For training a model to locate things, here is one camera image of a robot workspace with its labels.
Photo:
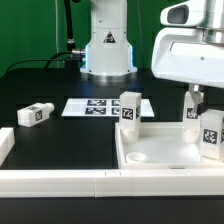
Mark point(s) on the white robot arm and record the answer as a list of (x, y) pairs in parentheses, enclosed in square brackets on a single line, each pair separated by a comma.
[(110, 55)]

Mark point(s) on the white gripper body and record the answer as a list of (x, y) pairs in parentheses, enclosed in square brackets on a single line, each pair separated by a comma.
[(179, 54)]

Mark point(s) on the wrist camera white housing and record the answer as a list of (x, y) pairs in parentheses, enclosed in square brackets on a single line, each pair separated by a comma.
[(190, 13)]

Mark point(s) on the black cable conduit post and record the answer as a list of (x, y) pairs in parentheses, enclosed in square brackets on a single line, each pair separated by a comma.
[(69, 27)]

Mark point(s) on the white square table top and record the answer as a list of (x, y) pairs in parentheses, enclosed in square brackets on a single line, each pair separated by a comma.
[(160, 146)]

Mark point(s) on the white marker tag sheet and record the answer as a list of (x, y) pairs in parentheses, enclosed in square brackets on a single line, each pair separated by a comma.
[(83, 107)]

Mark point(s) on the white left fence block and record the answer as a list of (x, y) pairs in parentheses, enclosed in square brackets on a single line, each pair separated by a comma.
[(7, 141)]

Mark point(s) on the white front fence bar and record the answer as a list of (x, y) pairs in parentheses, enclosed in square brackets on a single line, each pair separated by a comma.
[(111, 183)]

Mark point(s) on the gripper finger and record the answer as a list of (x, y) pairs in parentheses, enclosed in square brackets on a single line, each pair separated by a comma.
[(197, 98)]

